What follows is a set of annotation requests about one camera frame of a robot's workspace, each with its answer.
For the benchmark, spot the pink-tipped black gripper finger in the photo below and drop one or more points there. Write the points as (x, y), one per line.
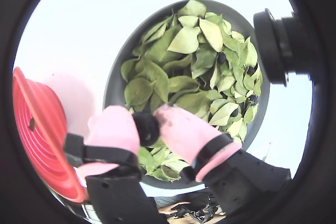
(113, 129)
(189, 134)

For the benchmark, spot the dark grey round bowl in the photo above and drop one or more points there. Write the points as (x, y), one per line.
(113, 82)

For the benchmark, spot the pile of green leaves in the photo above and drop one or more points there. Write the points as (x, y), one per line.
(157, 77)

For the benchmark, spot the red collapsible ribbed cup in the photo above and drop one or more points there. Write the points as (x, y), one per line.
(44, 129)

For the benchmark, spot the person beside table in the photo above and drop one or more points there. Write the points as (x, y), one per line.
(168, 201)

